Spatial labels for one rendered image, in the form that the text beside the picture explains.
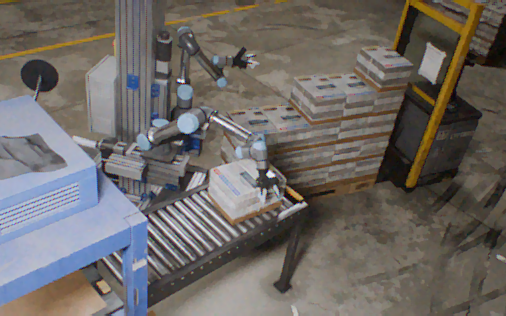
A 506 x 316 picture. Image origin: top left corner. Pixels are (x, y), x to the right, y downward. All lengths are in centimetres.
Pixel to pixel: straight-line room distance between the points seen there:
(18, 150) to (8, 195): 23
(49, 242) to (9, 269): 17
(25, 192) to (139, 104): 189
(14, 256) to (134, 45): 190
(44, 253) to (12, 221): 16
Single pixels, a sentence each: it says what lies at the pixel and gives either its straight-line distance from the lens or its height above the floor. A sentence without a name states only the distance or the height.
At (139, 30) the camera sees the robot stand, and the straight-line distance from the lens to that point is 345.
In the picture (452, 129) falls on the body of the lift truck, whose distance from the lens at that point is 501.
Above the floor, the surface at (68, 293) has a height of 80.
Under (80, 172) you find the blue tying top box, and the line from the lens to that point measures 198.
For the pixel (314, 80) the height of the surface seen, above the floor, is 107.
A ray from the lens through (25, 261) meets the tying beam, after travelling 195.
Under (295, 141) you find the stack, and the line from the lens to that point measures 413.
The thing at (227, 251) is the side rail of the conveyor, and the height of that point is 79.
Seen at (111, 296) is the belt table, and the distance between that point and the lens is 277.
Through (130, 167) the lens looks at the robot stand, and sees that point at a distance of 365.
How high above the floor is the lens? 295
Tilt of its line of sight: 36 degrees down
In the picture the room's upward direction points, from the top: 9 degrees clockwise
